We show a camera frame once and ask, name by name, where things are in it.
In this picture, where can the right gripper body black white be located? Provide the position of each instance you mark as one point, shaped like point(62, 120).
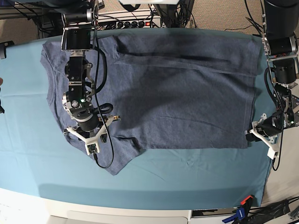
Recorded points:
point(90, 131)

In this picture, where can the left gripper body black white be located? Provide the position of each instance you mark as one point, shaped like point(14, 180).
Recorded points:
point(266, 129)

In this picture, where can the blue heathered T-shirt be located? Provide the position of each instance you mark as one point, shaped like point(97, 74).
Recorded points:
point(177, 92)

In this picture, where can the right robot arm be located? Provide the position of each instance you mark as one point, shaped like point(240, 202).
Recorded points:
point(78, 115)

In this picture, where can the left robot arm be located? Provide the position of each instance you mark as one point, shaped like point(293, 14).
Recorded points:
point(279, 22)

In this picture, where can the teal table cloth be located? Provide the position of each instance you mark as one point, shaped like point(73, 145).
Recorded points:
point(36, 159)

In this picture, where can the black bag bottom right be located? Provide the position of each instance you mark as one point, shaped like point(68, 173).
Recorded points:
point(268, 213)

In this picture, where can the orange blue clamp bottom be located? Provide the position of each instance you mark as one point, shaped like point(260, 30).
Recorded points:
point(241, 212)

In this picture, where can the white power strip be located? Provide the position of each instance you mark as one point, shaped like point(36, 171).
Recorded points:
point(147, 23)

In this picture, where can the black clamp left edge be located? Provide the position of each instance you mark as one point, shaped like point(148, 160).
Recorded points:
point(3, 48)

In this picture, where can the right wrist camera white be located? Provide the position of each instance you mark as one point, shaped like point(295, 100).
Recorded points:
point(92, 148)

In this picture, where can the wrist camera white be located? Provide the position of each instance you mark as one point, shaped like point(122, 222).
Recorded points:
point(273, 153)
point(92, 148)

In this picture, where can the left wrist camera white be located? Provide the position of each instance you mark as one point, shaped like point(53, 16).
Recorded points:
point(273, 153)

